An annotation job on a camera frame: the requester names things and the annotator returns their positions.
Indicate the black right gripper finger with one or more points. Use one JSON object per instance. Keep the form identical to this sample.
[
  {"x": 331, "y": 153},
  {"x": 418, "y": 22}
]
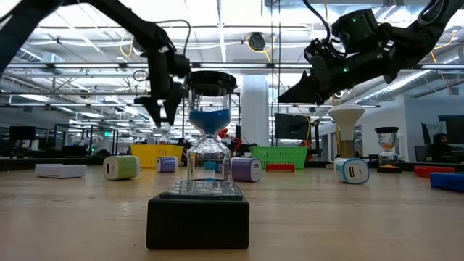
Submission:
[{"x": 301, "y": 92}]

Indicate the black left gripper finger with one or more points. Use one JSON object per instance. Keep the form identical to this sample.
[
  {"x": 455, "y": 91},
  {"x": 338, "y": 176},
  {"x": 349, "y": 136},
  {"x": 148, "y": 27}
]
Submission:
[
  {"x": 155, "y": 114},
  {"x": 174, "y": 108}
]

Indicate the blue sand hourglass black cap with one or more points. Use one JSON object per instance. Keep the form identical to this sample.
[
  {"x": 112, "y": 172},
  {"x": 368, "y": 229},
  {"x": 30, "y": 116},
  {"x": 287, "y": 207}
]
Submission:
[{"x": 210, "y": 121}]

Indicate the purple white USB charger cube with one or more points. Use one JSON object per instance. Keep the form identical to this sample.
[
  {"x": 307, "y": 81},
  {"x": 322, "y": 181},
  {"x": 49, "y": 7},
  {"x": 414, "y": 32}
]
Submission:
[
  {"x": 244, "y": 169},
  {"x": 167, "y": 164}
]

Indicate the green white USB charger cube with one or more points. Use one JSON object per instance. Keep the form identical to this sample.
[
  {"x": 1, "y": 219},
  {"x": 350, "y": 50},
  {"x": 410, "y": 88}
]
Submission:
[{"x": 123, "y": 167}]

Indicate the red rectangular block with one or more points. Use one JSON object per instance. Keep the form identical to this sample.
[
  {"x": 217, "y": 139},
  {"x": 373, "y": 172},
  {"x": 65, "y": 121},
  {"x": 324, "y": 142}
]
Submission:
[
  {"x": 431, "y": 171},
  {"x": 280, "y": 167}
]

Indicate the small blue bottle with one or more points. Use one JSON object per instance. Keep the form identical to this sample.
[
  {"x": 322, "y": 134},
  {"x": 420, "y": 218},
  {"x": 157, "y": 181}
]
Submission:
[{"x": 353, "y": 171}]

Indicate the white digital clock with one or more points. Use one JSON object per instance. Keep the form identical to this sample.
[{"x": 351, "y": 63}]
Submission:
[{"x": 59, "y": 171}]

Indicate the blue rectangular block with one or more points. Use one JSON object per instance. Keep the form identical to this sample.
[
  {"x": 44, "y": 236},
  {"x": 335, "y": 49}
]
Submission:
[{"x": 447, "y": 181}]

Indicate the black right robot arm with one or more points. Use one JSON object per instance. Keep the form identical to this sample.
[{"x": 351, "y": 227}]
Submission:
[{"x": 417, "y": 36}]

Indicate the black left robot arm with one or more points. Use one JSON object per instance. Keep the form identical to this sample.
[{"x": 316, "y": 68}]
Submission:
[{"x": 130, "y": 23}]

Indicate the black background monitor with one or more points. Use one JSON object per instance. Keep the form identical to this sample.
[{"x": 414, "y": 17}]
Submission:
[
  {"x": 291, "y": 127},
  {"x": 21, "y": 133},
  {"x": 455, "y": 130}
]

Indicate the yellow plastic basket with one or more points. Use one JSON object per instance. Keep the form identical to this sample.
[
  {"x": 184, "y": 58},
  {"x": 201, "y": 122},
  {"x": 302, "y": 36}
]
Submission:
[{"x": 152, "y": 154}]

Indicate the white dome wooden table lamp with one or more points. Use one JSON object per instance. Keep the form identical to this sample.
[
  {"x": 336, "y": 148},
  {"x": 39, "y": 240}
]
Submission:
[{"x": 346, "y": 116}]

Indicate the red background robot part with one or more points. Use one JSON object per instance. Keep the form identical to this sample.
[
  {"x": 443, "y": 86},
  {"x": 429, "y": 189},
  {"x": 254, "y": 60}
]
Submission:
[{"x": 225, "y": 134}]

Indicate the small teal rectangular item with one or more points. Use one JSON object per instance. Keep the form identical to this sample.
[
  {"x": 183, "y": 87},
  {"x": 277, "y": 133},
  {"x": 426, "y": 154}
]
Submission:
[{"x": 209, "y": 165}]

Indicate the green plastic basket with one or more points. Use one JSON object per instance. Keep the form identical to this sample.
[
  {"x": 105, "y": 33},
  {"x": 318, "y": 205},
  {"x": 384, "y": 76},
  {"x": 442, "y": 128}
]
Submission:
[{"x": 279, "y": 156}]

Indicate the orange sand hourglass black cap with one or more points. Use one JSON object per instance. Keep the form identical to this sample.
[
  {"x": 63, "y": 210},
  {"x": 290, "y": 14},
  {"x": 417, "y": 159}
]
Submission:
[{"x": 387, "y": 130}]

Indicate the black rectangular box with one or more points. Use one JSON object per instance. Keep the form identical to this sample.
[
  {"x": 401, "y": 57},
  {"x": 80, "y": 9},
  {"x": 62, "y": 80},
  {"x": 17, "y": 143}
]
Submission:
[{"x": 197, "y": 224}]

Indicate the person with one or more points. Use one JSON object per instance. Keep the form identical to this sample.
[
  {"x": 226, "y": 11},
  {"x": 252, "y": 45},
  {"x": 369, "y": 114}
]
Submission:
[{"x": 439, "y": 145}]

